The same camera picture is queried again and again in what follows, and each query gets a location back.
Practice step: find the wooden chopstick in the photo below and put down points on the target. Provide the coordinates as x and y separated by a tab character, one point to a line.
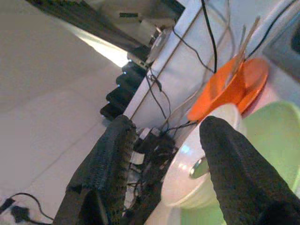
252	35

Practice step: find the stainless steel sink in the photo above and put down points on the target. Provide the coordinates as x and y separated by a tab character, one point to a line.
281	47

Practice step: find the orange bowl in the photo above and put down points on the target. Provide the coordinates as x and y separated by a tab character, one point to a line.
215	93

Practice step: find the long black power strip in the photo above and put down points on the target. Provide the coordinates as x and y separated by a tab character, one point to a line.
150	199

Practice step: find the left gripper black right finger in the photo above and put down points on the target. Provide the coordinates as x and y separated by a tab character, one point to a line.
246	182

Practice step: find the black charger white label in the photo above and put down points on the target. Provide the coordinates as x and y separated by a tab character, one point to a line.
164	145

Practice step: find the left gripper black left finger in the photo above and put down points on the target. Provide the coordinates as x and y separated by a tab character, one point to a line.
105	168

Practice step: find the white ceramic bowl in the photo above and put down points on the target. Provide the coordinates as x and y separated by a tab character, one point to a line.
180	168

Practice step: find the green plate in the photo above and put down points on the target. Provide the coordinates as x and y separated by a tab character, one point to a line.
269	131

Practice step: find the black battery blue light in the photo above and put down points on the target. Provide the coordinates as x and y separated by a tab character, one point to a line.
110	112
118	98
136	70
129	83

